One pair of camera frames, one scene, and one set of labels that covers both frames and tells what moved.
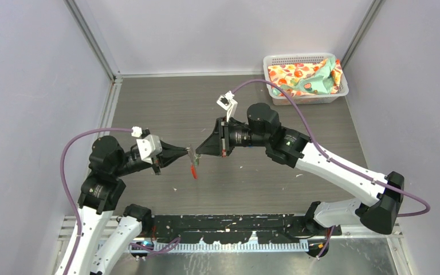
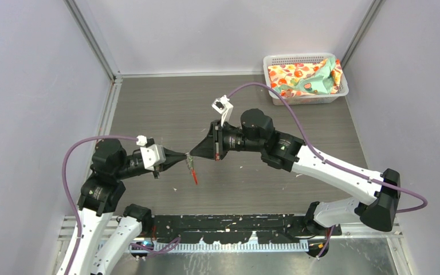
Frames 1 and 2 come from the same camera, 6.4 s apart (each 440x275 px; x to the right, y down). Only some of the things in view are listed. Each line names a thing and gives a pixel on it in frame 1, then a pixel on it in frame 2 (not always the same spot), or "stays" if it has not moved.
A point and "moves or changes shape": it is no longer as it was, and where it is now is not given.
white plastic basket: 311,78 stays
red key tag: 193,172 moves or changes shape
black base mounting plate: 270,229 stays
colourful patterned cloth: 323,77 stays
